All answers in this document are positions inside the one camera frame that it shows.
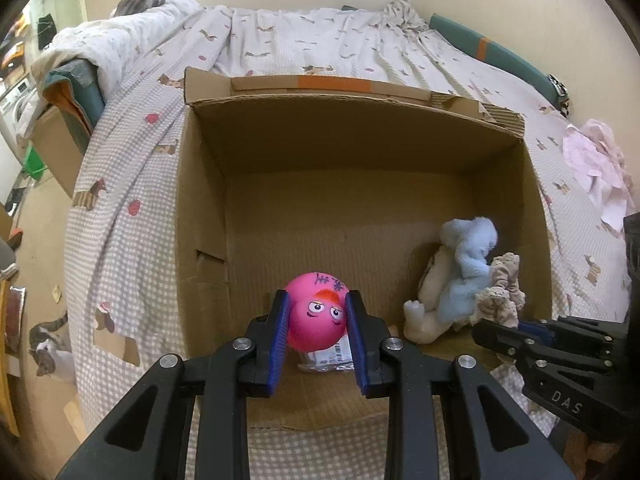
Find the light blue white plush toy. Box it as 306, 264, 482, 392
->
403, 217, 500, 345

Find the beige lace cloth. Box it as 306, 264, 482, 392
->
469, 252, 527, 329

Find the small cardboard box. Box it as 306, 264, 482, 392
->
30, 105, 92, 199

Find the green plastic item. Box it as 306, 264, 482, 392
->
24, 144, 49, 179

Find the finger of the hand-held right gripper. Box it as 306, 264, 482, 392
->
472, 318, 551, 367
520, 315, 630, 350

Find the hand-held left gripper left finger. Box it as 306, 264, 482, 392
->
55, 290, 293, 480

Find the large cardboard box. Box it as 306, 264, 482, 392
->
174, 66, 553, 433

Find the clear plastic toy packet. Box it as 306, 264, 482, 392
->
299, 335, 358, 373

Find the teal cushion orange stripe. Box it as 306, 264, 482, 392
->
428, 12, 572, 116

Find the grey white cat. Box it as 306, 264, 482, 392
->
28, 310, 77, 387

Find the pink ball with face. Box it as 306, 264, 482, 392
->
283, 270, 352, 352

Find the wooden chair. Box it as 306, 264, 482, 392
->
0, 240, 29, 377

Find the teal orange folded mat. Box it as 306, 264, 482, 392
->
42, 57, 107, 134

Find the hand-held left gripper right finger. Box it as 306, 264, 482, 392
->
344, 290, 576, 480

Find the checkered printed bedsheet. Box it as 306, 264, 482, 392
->
30, 0, 640, 480

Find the white washing machine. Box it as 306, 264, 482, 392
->
0, 79, 37, 137

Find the crumpled pink cloth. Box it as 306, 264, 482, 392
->
562, 118, 639, 232

